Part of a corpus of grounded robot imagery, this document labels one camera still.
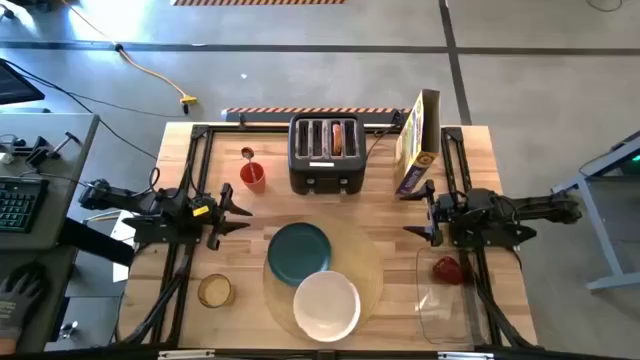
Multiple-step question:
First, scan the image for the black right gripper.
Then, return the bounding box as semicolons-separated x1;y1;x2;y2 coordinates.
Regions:
399;180;469;248

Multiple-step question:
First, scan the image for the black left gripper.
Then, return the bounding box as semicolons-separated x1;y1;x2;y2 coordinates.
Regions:
187;182;254;251

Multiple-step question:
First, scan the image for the red plastic cup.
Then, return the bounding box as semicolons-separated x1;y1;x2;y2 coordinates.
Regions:
239;161;267;195

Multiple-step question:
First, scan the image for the yellow purple cereal box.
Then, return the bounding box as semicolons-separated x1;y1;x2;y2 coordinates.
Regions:
393;88;442;196

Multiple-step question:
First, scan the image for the red strawberry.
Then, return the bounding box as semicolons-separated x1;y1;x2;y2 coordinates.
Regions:
432;255;465;286

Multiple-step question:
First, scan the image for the amber drinking glass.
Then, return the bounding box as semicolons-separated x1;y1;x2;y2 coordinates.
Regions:
197;273;236;309

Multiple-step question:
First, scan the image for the dark green plate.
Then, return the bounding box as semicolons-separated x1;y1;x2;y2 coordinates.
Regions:
267;222;333;288

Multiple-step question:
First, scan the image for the round woven straw placemat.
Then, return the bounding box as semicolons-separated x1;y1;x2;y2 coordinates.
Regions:
262;214;385;341

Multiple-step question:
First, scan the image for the black four-slot toaster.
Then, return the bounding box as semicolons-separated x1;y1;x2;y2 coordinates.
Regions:
287;112;368;196

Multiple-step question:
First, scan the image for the white paper sheet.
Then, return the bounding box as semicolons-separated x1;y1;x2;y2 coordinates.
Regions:
109;209;137;284

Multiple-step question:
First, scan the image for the black flat bar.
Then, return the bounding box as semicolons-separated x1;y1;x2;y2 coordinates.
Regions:
58;217;136;267

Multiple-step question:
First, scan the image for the white ceramic bowl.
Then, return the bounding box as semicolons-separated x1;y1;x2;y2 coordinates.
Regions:
292;270;362;344

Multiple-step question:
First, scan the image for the grey metal stand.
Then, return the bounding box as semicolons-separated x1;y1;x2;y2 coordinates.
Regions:
549;132;640;294

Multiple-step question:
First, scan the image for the grey desk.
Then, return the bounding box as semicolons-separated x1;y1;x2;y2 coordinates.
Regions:
0;112;101;354

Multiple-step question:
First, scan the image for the small metal fitting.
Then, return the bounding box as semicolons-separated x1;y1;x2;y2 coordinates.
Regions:
58;320;80;342

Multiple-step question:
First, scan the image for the black desk clamp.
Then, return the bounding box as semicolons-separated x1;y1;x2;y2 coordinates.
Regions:
24;130;82;169

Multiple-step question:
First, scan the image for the black backlit keyboard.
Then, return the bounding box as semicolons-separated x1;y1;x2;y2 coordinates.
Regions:
0;177;50;234

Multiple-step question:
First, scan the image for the black device with green light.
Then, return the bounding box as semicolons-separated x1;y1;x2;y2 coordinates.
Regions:
617;142;640;176

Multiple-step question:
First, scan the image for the person's gloved hand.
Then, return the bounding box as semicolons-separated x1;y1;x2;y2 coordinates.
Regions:
0;262;50;342

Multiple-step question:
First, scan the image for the dark computer monitor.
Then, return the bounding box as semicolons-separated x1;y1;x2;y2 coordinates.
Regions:
0;57;46;106

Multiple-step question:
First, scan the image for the black aluminium frame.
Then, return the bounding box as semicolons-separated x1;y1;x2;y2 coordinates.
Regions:
114;123;409;347
440;126;537;349

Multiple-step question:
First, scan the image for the black toaster power cable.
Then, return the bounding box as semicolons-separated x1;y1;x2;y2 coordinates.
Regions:
363;112;407;162

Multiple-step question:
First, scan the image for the hazard striped cable cover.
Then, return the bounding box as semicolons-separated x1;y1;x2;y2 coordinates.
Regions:
221;106;414;124

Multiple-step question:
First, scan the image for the silver rail bracket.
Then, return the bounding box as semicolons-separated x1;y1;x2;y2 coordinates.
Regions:
157;349;216;360
437;351;495;360

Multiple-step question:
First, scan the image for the yellow extension cable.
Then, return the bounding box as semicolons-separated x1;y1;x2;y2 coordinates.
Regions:
59;0;199;107

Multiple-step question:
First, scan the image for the black front table rail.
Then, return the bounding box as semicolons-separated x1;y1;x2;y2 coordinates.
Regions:
0;345;640;360

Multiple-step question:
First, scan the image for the thin black floor cable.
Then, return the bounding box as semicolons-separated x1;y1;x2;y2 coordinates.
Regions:
0;58;189;161

